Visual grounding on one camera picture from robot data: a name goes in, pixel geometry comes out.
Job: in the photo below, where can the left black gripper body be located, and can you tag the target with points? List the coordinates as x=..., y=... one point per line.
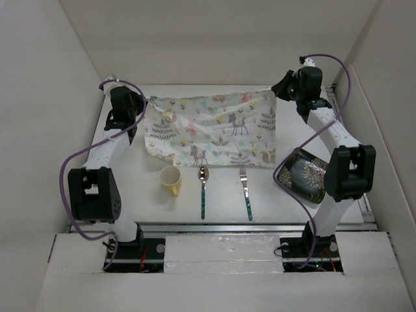
x=138, y=105

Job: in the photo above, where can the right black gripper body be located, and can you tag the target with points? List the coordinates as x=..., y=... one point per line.
x=296, y=92

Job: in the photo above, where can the floral animal print cloth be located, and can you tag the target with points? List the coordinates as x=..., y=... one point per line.
x=237, y=129

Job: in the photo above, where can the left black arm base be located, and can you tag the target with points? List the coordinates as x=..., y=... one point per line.
x=141, y=255

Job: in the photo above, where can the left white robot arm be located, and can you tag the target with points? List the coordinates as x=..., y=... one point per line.
x=93, y=192

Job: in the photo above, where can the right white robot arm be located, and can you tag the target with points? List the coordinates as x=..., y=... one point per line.
x=350, y=171

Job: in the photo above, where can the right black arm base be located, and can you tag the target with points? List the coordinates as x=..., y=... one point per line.
x=309, y=254

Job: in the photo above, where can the black floral square plate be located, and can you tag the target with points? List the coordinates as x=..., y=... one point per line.
x=304, y=174

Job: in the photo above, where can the yellow mug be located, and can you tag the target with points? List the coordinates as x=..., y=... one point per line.
x=171, y=180

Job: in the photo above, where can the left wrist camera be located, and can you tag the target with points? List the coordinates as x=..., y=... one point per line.
x=110, y=83

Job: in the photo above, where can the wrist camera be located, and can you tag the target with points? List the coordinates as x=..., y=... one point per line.
x=110, y=83
x=306, y=62

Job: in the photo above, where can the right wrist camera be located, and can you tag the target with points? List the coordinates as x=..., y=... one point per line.
x=306, y=62

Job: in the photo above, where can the fork with teal handle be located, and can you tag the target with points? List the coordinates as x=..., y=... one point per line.
x=244, y=180

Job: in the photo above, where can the spoon with teal handle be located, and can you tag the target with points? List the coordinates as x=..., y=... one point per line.
x=203, y=176

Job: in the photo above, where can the aluminium front rail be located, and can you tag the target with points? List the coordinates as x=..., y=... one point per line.
x=229, y=228

